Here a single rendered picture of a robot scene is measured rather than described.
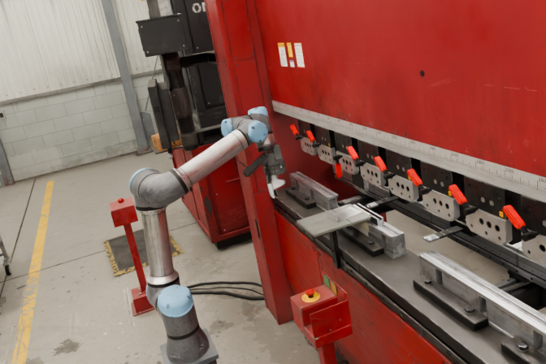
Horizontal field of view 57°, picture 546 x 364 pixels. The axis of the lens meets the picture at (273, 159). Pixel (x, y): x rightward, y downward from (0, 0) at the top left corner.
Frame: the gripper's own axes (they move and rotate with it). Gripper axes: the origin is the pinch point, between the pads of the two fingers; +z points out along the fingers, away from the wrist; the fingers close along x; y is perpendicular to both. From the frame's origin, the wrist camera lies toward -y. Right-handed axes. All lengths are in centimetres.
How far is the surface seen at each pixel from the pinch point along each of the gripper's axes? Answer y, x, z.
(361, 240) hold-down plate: 29.4, 18.5, 26.4
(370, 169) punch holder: 38.4, 0.5, -1.7
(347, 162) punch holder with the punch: 31.8, 18.4, -6.2
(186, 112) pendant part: -52, 121, -62
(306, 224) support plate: 9.0, 17.6, 14.7
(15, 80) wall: -394, 538, -251
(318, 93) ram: 28, 26, -39
